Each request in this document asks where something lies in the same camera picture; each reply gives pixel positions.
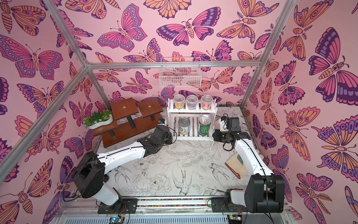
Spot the white wire basket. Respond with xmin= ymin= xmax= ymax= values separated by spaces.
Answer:
xmin=158 ymin=57 xmax=202 ymax=88

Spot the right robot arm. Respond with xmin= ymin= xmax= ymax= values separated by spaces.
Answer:
xmin=213 ymin=115 xmax=285 ymax=214

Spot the green watermelon can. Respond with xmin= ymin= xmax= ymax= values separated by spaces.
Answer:
xmin=198 ymin=114 xmax=212 ymax=136

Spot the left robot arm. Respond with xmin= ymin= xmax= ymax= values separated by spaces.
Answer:
xmin=69 ymin=125 xmax=174 ymax=212

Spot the beige work glove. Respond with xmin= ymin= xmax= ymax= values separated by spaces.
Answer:
xmin=225 ymin=153 xmax=248 ymax=179

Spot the white wooden slatted shelf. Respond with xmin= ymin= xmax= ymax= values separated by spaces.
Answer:
xmin=167 ymin=99 xmax=217 ymax=149

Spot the white purple label can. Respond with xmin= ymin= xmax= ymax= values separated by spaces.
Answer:
xmin=178 ymin=118 xmax=191 ymax=136

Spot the aluminium frame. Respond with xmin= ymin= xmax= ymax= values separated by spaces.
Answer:
xmin=1 ymin=1 xmax=296 ymax=181

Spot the green plant in white pot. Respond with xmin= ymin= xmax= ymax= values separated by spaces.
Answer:
xmin=83 ymin=110 xmax=113 ymax=130

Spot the red seed jar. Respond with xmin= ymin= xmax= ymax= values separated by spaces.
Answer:
xmin=201 ymin=95 xmax=213 ymax=110

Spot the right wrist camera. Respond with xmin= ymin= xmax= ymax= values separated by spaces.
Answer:
xmin=219 ymin=116 xmax=228 ymax=132

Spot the yellow seed jar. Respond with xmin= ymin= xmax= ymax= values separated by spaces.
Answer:
xmin=173 ymin=94 xmax=186 ymax=109

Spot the brown wooden tiered stand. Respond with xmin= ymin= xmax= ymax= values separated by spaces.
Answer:
xmin=93 ymin=98 xmax=163 ymax=148

